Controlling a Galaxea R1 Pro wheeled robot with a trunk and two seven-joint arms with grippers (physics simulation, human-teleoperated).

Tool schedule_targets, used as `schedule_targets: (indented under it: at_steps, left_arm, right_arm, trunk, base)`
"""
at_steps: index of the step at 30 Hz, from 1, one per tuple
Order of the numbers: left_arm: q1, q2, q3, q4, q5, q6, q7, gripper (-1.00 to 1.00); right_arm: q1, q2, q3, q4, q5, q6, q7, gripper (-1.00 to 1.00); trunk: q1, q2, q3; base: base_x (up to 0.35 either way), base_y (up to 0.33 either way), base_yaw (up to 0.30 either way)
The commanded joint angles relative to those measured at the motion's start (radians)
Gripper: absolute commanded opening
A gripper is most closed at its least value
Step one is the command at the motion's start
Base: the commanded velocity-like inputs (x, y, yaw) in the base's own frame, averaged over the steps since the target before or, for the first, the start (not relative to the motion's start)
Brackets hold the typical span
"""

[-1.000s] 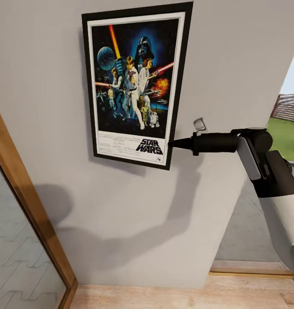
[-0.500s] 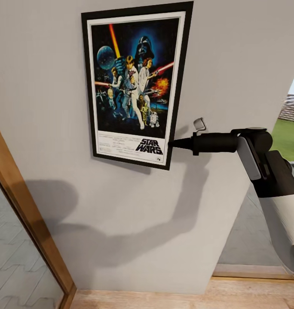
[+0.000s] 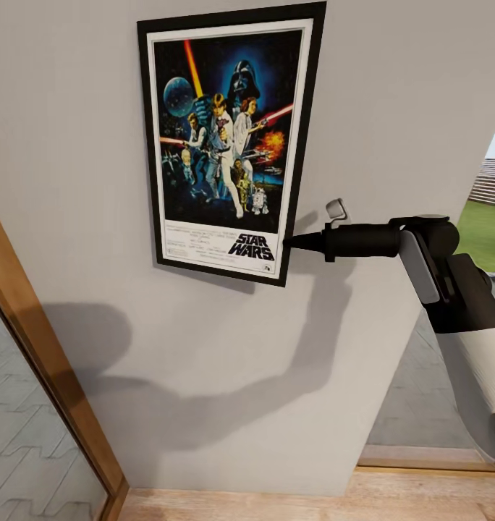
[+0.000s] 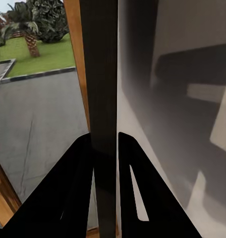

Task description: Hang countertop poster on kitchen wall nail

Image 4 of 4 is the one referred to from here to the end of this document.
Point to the poster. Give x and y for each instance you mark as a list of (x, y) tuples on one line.
[(99, 22)]

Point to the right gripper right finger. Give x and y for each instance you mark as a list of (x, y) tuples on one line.
[(167, 218)]

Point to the door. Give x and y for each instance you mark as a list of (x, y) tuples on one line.
[(43, 97)]

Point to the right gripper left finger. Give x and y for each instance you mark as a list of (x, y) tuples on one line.
[(59, 206)]

